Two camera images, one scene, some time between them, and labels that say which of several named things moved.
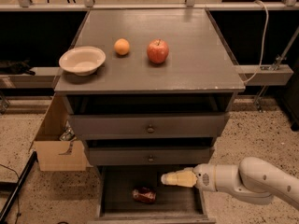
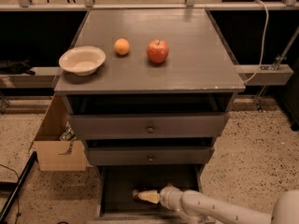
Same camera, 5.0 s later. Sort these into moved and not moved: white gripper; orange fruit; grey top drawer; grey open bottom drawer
Moved: white gripper
Not moved: grey open bottom drawer; grey top drawer; orange fruit
